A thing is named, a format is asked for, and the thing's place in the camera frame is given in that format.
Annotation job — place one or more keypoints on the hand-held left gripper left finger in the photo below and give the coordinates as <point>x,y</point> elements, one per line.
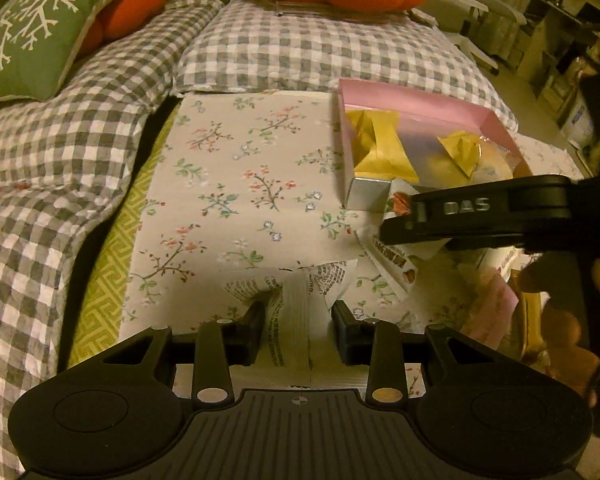
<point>256,332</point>

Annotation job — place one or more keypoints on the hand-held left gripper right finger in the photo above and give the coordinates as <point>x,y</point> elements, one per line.
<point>338,331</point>

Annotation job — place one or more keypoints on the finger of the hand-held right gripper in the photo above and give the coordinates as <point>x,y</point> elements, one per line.
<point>467,206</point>

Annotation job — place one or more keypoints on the white text-printed snack packet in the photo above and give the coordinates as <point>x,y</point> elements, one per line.
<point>294,305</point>

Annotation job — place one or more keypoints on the white red-pictured snack packet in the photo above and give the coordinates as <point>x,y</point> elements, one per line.
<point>399,202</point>

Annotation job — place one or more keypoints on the white brown-printed snack packet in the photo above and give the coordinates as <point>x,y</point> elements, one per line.
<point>392,260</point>

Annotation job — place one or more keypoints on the pink snack packet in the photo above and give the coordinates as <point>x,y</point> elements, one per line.
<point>490,310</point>

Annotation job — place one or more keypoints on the pink cardboard box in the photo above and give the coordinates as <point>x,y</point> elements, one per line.
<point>365,95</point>

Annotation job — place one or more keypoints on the person's right hand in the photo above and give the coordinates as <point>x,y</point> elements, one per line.
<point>565,335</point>

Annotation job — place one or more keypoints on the small yellow snack packet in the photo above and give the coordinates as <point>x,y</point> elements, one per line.
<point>460,155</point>

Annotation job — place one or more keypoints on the white blue-printed carton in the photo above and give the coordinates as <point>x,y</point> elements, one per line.
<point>578,120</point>

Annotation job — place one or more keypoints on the large yellow snack packet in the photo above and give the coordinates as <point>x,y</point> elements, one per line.
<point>375,142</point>

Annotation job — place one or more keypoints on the gold snack packet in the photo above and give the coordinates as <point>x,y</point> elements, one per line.
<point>527,310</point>

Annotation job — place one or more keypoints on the floral printed cloth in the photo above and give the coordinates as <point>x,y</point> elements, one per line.
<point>250,175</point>

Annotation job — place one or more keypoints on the green patterned mat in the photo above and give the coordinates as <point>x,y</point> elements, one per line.
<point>110,270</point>

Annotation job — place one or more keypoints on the cluttered storage shelf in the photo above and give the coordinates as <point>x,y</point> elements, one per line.
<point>565,25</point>

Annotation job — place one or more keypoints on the grey checked pillow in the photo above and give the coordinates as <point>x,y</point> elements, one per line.
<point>300,50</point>

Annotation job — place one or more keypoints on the small orange plush cushion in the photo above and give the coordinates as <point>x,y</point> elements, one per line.
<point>130,5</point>

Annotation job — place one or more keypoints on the green embroidered pillow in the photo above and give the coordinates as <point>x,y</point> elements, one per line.
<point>35,25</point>

